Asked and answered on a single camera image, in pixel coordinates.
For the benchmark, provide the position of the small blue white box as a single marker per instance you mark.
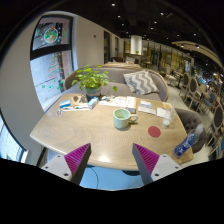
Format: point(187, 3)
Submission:
point(65, 103)

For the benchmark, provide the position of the group of ceiling lights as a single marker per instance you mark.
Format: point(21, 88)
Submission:
point(154, 22)

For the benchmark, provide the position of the pale green mug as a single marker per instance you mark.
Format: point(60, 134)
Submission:
point(120, 119)

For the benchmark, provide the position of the grey white chevron pillow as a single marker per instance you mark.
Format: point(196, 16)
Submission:
point(141, 82)

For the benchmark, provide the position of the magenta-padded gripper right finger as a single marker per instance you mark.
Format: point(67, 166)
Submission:
point(146, 159)

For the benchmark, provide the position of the green potted plant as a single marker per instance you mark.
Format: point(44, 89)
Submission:
point(90, 79)

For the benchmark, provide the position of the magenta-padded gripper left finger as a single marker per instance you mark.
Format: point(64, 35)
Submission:
point(77, 159)

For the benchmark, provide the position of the grey tufted armchair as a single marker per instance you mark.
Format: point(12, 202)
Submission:
point(191, 121)

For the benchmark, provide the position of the flat round red coaster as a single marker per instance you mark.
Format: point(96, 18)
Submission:
point(154, 131)

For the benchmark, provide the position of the group of dining chairs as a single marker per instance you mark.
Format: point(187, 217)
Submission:
point(193, 87)

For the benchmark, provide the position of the blue white tissue pack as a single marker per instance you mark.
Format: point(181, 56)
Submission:
point(93, 103)

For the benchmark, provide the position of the grey curved sofa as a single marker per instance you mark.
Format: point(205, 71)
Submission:
point(116, 76)

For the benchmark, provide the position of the white booklet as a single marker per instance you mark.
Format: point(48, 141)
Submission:
point(121, 101)

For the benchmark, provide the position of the white paper napkin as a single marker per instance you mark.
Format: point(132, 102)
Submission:
point(163, 112)

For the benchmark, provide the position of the clear blue-label water bottle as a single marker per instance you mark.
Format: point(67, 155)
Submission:
point(186, 144)

